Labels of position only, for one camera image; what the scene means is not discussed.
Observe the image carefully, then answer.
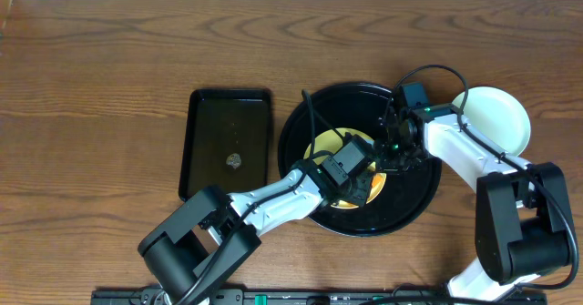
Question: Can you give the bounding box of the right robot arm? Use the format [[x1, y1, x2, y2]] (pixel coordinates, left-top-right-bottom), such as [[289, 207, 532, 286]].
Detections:
[[381, 102, 580, 301]]

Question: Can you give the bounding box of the black round tray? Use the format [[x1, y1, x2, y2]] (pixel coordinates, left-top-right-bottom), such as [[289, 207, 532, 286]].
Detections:
[[278, 82, 442, 237]]

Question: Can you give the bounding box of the light blue plate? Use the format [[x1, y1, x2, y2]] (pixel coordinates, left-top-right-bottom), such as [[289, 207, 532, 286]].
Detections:
[[464, 86, 531, 156]]

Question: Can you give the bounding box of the black rectangular tray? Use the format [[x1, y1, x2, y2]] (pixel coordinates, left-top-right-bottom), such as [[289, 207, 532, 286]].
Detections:
[[179, 88, 272, 201]]

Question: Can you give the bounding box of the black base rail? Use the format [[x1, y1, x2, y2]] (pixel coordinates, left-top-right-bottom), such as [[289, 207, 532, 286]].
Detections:
[[89, 288, 547, 305]]

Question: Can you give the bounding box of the small debris in tray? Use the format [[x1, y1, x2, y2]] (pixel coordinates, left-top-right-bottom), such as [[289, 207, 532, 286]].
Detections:
[[226, 153, 242, 169]]

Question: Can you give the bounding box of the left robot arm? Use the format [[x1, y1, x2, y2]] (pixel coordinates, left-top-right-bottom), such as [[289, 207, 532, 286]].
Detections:
[[138, 160, 374, 304]]

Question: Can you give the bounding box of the yellow plate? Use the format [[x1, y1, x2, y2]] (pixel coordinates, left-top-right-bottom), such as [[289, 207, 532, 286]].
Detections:
[[304, 127, 386, 209]]

